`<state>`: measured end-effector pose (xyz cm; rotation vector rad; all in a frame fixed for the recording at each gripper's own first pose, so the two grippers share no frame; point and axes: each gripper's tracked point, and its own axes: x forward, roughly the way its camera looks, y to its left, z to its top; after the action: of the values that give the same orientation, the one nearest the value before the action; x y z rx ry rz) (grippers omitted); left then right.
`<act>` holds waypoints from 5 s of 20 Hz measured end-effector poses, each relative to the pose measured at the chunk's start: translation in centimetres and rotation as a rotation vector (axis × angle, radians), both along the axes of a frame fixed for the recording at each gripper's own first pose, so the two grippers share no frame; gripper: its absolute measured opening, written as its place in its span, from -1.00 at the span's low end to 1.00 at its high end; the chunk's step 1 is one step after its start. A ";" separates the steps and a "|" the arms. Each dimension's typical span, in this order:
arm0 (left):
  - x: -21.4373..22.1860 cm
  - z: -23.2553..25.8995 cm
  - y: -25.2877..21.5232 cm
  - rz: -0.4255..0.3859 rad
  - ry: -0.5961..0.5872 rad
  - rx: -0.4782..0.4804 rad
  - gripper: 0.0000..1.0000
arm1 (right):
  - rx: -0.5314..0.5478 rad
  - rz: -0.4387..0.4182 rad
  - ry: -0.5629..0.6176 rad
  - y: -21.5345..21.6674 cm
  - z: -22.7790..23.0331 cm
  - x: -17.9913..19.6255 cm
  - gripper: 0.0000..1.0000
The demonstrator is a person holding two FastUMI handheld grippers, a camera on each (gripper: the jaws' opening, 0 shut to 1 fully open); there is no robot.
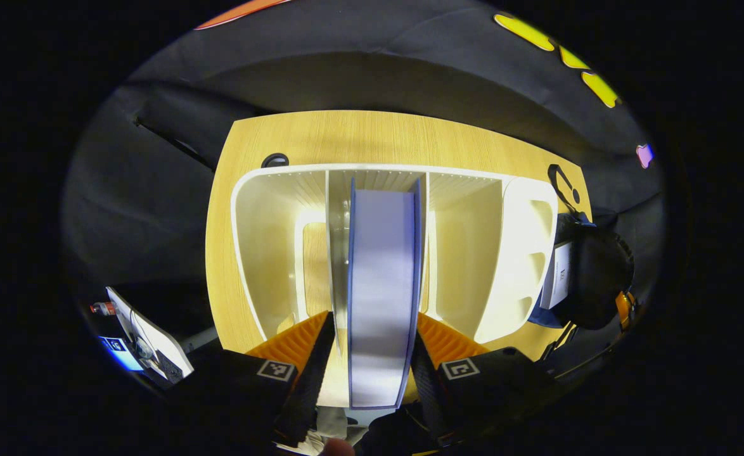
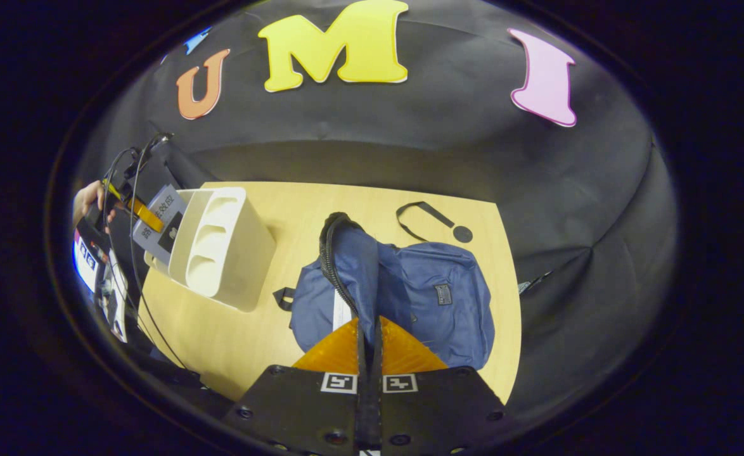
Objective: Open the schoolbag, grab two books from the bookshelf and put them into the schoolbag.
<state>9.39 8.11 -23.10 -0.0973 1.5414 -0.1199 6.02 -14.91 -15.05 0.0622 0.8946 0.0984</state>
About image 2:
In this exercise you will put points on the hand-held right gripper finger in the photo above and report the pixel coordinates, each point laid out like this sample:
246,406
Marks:
364,392
376,392

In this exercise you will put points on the black backdrop cloth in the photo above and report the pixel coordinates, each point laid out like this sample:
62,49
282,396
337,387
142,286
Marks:
442,158

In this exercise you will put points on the grey blue-edged book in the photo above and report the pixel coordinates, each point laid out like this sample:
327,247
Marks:
172,201

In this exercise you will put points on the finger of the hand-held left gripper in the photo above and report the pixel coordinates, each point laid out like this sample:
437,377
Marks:
150,220

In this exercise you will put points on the cream plastic bookshelf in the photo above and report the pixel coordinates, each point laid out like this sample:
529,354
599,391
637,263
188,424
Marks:
245,253

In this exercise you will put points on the blue schoolbag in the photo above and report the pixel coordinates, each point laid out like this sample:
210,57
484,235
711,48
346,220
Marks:
410,278

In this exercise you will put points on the white triangle-patterned book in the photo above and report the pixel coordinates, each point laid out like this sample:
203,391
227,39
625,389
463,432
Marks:
341,313

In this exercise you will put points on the printed white banner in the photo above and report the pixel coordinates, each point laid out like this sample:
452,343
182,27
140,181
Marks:
87,259

